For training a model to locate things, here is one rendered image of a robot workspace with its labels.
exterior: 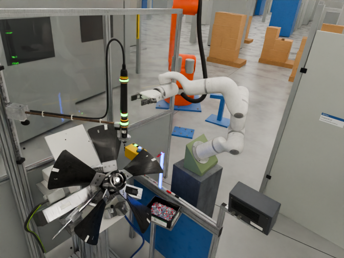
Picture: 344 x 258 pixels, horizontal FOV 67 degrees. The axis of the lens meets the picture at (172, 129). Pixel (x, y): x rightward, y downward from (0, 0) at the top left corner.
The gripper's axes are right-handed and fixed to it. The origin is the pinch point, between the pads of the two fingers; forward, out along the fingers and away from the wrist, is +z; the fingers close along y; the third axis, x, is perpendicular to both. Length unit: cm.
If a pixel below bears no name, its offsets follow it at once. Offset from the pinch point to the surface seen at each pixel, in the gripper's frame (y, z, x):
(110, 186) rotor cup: -6, 25, -44
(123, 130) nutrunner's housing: -1.1, 11.2, -15.1
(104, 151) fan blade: 12.3, 15.4, -34.0
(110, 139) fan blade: 13.0, 10.1, -27.7
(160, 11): 71, -90, 38
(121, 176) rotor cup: -4.5, 16.2, -42.6
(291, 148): -52, -169, -80
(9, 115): 51, 50, -14
